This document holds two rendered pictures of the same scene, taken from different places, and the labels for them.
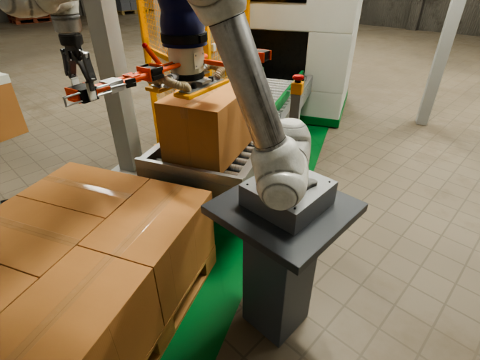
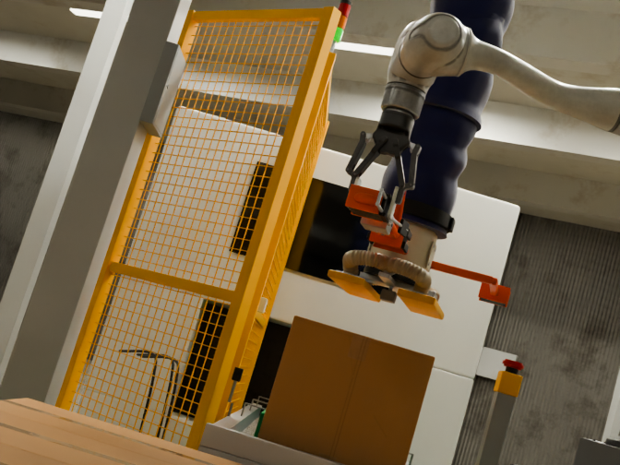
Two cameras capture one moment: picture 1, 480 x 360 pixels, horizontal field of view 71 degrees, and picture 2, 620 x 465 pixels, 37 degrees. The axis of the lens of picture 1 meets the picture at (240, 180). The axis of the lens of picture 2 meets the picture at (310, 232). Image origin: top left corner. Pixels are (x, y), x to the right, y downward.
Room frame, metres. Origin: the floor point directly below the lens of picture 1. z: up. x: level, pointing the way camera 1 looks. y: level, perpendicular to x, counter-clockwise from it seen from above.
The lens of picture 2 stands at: (-0.63, 1.30, 0.80)
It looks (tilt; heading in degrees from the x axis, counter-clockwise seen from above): 8 degrees up; 342
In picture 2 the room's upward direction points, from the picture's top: 17 degrees clockwise
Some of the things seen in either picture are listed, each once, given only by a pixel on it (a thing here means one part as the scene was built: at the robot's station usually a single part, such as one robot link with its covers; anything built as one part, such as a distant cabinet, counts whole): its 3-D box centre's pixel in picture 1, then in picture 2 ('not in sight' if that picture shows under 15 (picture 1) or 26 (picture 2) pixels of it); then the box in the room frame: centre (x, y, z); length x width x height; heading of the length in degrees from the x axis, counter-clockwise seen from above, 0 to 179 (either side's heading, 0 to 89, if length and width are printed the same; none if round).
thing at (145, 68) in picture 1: (150, 71); (389, 236); (1.53, 0.40, 1.19); 0.10 x 0.08 x 0.06; 58
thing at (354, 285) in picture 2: (174, 78); (357, 281); (1.80, 0.35, 1.09); 0.34 x 0.10 x 0.05; 148
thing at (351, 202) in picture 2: (81, 92); (367, 203); (1.24, 0.60, 1.19); 0.08 x 0.07 x 0.05; 148
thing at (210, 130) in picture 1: (211, 122); (343, 405); (2.03, 0.19, 0.75); 0.60 x 0.40 x 0.40; 158
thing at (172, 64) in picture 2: not in sight; (163, 90); (2.70, 0.92, 1.62); 0.20 x 0.05 x 0.30; 160
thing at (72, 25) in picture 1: (67, 23); (401, 103); (1.24, 0.58, 1.43); 0.09 x 0.09 x 0.06
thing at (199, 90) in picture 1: (202, 84); (423, 299); (1.70, 0.19, 1.09); 0.34 x 0.10 x 0.05; 148
